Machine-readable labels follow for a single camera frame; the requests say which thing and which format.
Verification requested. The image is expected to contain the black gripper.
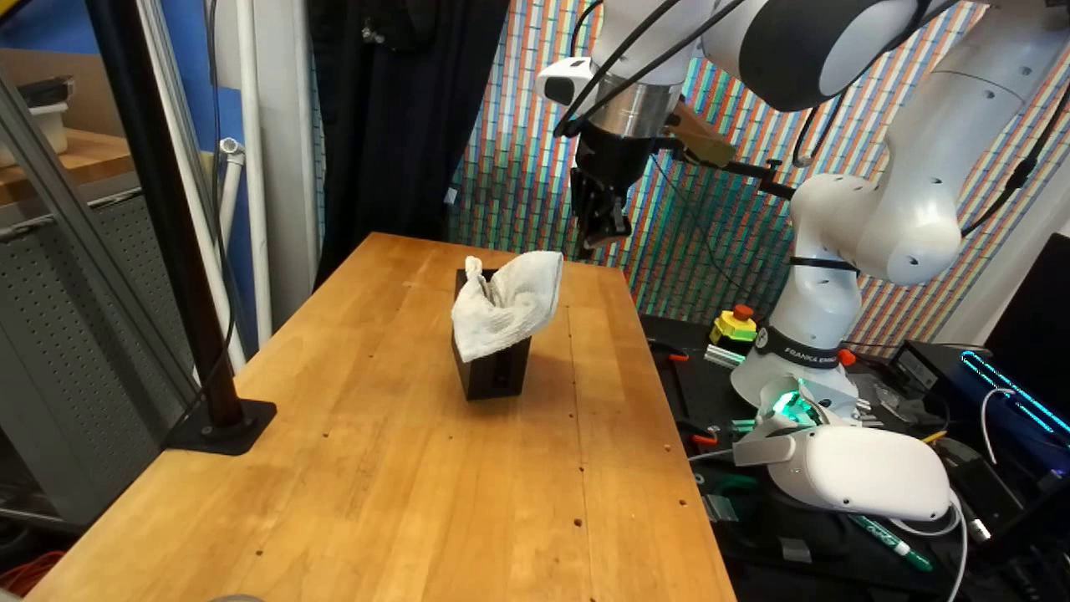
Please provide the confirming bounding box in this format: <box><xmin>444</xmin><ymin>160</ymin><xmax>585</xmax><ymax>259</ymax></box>
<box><xmin>567</xmin><ymin>121</ymin><xmax>654</xmax><ymax>259</ymax></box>

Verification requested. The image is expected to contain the yellow red emergency stop button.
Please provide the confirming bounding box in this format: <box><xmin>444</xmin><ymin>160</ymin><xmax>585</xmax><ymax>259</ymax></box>
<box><xmin>709</xmin><ymin>299</ymin><xmax>763</xmax><ymax>356</ymax></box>

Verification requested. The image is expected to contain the black camera mount rod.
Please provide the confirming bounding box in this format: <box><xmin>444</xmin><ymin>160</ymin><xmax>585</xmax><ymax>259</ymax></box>
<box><xmin>711</xmin><ymin>152</ymin><xmax>800</xmax><ymax>202</ymax></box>

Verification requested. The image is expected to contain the black curtain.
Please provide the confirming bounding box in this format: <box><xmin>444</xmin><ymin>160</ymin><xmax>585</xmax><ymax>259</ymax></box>
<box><xmin>303</xmin><ymin>0</ymin><xmax>512</xmax><ymax>279</ymax></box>

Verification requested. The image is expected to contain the green marker pen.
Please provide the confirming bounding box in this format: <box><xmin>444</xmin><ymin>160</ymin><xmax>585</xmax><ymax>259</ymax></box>
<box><xmin>849</xmin><ymin>510</ymin><xmax>939</xmax><ymax>579</ymax></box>

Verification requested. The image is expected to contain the grey diagonal frame bar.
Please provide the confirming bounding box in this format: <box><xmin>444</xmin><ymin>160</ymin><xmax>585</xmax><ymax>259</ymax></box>
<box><xmin>0</xmin><ymin>73</ymin><xmax>213</xmax><ymax>414</ymax></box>

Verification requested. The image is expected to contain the black plastic tray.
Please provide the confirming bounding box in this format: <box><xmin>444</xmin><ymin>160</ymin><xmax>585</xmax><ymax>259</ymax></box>
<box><xmin>449</xmin><ymin>263</ymin><xmax>534</xmax><ymax>401</ymax></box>

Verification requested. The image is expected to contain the brown wrist mount block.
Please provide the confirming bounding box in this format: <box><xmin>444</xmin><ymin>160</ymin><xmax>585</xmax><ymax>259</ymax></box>
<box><xmin>664</xmin><ymin>104</ymin><xmax>738</xmax><ymax>170</ymax></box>

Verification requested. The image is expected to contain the white plastic bin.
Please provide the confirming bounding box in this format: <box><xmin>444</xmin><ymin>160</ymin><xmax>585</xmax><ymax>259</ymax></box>
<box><xmin>14</xmin><ymin>75</ymin><xmax>77</xmax><ymax>152</ymax></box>

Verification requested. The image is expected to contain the silver aluminium frame post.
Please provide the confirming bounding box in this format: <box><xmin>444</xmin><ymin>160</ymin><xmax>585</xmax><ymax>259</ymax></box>
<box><xmin>134</xmin><ymin>0</ymin><xmax>252</xmax><ymax>376</ymax></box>

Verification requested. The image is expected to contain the white terry towel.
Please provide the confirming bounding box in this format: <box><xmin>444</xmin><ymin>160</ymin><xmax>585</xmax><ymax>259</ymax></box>
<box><xmin>449</xmin><ymin>246</ymin><xmax>567</xmax><ymax>364</ymax></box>

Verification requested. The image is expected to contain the blue edged black case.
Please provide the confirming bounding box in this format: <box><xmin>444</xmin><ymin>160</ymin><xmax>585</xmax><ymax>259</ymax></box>
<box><xmin>960</xmin><ymin>344</ymin><xmax>1070</xmax><ymax>448</ymax></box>

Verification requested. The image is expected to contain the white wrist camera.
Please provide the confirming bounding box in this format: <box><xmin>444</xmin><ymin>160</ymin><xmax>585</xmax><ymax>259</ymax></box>
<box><xmin>539</xmin><ymin>54</ymin><xmax>594</xmax><ymax>109</ymax></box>

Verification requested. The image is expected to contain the black pole with base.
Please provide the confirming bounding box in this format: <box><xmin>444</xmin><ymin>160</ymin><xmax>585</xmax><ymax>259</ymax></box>
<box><xmin>85</xmin><ymin>0</ymin><xmax>280</xmax><ymax>459</ymax></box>

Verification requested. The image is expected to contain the white VR headset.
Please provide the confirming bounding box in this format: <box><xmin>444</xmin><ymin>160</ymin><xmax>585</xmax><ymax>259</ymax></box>
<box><xmin>728</xmin><ymin>420</ymin><xmax>964</xmax><ymax>528</ymax></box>

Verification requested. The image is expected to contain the wooden shelf top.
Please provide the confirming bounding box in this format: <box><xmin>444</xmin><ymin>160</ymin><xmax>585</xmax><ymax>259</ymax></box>
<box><xmin>0</xmin><ymin>128</ymin><xmax>143</xmax><ymax>210</ymax></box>

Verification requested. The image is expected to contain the grey pegboard cabinet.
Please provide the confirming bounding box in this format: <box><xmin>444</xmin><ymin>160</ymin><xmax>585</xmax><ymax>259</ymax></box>
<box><xmin>0</xmin><ymin>180</ymin><xmax>213</xmax><ymax>528</ymax></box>

